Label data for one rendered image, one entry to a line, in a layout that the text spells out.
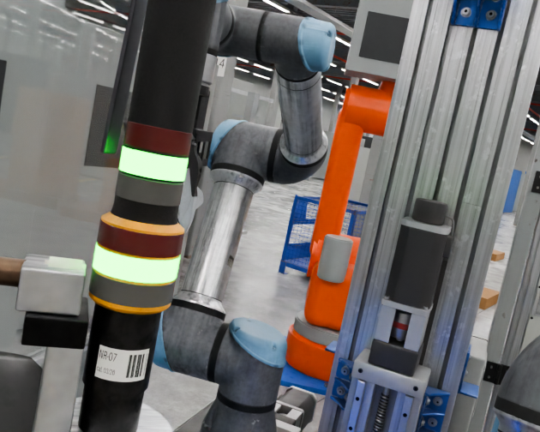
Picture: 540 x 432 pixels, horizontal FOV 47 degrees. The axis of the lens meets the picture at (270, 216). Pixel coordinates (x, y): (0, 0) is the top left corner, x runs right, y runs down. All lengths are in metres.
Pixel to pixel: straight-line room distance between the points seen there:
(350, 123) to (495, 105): 3.22
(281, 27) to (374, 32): 3.38
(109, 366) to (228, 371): 0.85
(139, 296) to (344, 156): 4.13
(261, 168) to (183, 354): 0.40
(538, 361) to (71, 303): 0.53
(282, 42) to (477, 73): 0.43
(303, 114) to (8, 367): 0.70
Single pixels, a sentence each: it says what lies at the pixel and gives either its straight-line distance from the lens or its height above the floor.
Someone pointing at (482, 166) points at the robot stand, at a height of 1.65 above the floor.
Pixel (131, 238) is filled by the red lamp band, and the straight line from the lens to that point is 0.31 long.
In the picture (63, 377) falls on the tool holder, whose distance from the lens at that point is 0.33.
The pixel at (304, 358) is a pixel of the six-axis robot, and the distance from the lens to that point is 4.42.
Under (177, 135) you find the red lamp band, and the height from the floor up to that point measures 1.62.
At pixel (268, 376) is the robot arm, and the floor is 1.20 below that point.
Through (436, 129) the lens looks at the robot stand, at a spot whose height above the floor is 1.70.
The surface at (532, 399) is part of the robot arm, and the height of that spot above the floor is 1.42.
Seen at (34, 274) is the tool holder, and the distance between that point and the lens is 0.32.
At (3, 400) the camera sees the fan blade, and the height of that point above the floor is 1.40.
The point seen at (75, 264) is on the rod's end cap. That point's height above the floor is 1.55.
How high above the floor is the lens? 1.63
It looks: 8 degrees down
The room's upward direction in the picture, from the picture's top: 11 degrees clockwise
